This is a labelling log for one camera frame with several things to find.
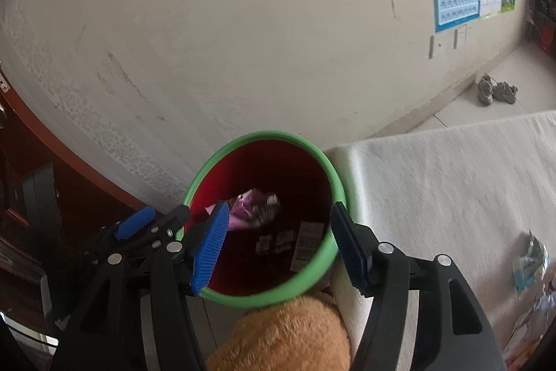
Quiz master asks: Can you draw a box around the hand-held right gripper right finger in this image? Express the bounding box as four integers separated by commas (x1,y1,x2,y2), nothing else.
329,201,508,371

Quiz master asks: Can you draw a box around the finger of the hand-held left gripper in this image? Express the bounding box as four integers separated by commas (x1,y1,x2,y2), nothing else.
101,207,156,242
117,205,193,255

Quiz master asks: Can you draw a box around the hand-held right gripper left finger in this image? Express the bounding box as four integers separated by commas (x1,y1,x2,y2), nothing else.
50,201,230,371

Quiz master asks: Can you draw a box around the green rimmed red trash bin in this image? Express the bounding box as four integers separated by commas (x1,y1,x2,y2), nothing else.
181,130,347,308

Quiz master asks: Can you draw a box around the white printed paper strip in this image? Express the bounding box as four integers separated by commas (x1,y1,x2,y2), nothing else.
289,221,326,273

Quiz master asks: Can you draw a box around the crumpled pink wrapper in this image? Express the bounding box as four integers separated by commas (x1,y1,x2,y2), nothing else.
228,188,281,230

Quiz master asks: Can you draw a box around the dark packet with white labels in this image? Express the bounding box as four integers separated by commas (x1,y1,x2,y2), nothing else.
255,231,297,255

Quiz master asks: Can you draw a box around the silver blue wrapper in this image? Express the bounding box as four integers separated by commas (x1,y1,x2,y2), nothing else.
513,229,548,300

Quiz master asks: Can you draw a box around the grey shoe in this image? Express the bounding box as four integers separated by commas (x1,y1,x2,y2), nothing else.
493,82,518,104
478,74,493,106

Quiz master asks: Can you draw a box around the red bucket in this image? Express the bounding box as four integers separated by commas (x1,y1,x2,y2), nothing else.
539,27,556,52

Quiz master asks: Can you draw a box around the dark storage shelf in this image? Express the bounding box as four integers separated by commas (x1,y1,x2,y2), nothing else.
528,0,556,54

